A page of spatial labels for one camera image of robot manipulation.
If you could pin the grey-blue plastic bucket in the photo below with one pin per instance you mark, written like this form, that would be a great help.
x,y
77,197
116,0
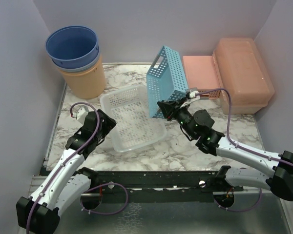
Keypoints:
x,y
88,65

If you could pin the large orange lidded container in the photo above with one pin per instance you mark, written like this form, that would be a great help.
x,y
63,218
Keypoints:
x,y
241,71

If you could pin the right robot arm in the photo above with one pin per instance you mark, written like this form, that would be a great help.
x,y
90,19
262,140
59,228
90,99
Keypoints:
x,y
270,171

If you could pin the light blue perforated basket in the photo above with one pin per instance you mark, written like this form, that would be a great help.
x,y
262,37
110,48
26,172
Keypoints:
x,y
165,80

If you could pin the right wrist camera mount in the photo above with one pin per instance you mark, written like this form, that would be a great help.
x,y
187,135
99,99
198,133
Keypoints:
x,y
192,95

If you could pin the pink perforated plastic basket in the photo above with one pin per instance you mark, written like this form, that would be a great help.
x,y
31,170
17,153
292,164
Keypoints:
x,y
200,72

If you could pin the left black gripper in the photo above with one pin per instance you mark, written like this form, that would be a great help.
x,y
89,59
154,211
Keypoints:
x,y
108,124

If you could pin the orange plastic bucket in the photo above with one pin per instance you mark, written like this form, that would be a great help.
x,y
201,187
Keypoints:
x,y
86,84

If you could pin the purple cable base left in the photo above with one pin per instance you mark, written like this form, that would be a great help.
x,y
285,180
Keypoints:
x,y
107,193

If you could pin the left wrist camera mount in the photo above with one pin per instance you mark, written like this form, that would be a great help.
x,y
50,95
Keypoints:
x,y
81,114

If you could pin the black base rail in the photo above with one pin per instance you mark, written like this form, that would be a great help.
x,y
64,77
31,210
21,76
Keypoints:
x,y
162,187

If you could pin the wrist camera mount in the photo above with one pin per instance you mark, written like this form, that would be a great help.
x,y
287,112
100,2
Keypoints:
x,y
192,95
81,114

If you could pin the blue plastic bucket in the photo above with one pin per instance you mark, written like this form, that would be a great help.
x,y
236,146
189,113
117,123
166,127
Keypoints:
x,y
72,47

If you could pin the white perforated plastic basket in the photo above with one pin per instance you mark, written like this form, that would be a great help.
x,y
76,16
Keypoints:
x,y
134,128

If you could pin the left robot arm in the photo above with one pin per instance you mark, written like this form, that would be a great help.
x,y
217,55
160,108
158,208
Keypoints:
x,y
40,213

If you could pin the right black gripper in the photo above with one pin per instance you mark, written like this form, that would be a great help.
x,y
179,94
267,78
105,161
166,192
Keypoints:
x,y
169,107

